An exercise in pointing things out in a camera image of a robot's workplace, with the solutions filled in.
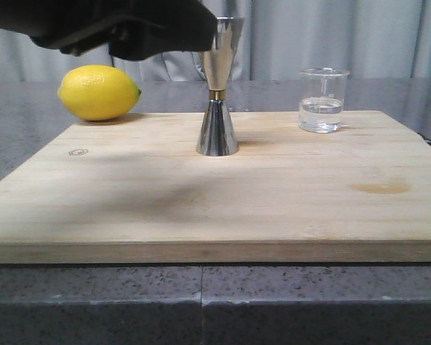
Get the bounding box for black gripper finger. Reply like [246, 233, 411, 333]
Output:
[0, 1, 217, 61]

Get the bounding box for steel double jigger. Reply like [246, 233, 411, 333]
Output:
[196, 17, 244, 157]

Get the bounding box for glass beaker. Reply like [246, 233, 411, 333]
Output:
[298, 67, 350, 134]

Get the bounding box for yellow lemon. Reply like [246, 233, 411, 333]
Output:
[57, 65, 142, 121]

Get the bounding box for wooden cutting board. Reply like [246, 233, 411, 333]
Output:
[0, 111, 431, 264]

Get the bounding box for grey curtain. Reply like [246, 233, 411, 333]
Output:
[0, 1, 431, 83]

